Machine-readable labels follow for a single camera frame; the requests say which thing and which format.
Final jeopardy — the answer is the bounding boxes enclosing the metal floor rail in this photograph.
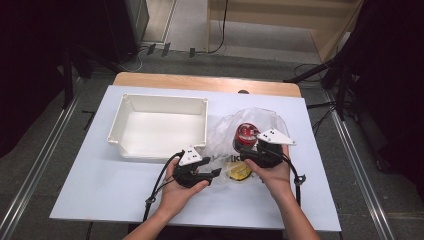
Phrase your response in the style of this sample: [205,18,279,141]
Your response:
[324,91,397,240]
[0,94,81,240]

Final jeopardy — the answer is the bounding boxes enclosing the black floor cables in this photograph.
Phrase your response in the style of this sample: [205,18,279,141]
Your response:
[293,62,338,136]

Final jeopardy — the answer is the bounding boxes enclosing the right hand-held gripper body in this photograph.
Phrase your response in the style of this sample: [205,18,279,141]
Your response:
[240,127,297,169]

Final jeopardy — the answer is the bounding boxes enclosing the person's left hand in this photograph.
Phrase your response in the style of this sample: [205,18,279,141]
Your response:
[158,158,211,215]

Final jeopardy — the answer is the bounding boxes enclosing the red round can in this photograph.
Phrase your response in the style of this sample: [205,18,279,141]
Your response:
[232,122,261,152]

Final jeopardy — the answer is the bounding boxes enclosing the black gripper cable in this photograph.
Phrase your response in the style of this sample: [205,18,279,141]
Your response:
[142,150,186,223]
[266,146,307,208]

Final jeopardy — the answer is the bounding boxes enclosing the white floor cable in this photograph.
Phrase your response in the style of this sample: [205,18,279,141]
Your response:
[124,46,149,73]

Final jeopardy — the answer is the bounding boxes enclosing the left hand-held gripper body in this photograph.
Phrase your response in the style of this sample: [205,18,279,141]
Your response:
[172,145,213,189]

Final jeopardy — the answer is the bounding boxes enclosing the white table cover sheet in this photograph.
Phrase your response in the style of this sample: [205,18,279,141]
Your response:
[49,84,342,232]

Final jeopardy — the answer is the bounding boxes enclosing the white plastic bin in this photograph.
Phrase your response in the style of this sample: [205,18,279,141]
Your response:
[106,93,210,162]

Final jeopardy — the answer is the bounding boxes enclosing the black metal stand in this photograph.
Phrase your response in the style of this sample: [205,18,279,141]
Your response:
[61,43,76,109]

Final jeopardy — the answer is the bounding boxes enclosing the light wooden shelf unit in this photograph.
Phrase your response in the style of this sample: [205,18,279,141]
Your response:
[205,0,365,65]

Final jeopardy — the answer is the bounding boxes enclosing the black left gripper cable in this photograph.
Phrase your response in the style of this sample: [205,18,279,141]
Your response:
[142,150,186,223]

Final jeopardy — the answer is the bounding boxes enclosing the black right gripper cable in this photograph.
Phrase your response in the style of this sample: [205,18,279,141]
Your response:
[266,146,307,208]

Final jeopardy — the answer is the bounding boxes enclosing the person's right hand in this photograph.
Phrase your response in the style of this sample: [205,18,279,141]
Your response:
[243,143,292,202]

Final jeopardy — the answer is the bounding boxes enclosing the black hanging cable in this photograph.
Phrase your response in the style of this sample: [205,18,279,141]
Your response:
[207,0,231,55]

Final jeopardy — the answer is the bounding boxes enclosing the person's dark clothing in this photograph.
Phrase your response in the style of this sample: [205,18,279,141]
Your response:
[128,223,284,240]

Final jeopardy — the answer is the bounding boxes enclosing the dark cabinet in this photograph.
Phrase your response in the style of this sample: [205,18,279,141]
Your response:
[99,0,150,65]

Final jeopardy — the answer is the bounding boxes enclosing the black tripod stand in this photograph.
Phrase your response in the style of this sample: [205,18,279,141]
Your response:
[283,49,356,122]

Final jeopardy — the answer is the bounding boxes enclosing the clear plastic bag yellow face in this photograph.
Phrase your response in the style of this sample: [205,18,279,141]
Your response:
[201,106,291,185]

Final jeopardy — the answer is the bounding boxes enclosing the black curtain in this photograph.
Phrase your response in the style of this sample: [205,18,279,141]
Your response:
[0,0,111,159]
[333,0,424,201]

